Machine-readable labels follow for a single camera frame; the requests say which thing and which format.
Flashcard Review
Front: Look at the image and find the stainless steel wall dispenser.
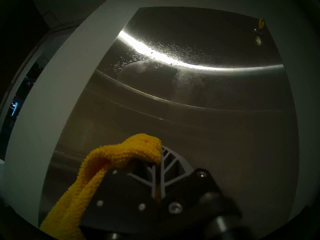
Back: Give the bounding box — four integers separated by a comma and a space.
39, 6, 300, 230

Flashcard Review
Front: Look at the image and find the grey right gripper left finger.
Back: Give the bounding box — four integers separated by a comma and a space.
80, 164, 162, 227

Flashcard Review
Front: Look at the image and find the small yellow key tag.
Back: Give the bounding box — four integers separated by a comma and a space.
254, 18, 266, 35

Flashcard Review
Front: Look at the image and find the yellow microfibre cloth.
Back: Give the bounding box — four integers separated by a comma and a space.
39, 133, 163, 240

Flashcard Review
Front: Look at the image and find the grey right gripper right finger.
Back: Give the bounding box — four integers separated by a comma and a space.
161, 146, 242, 240

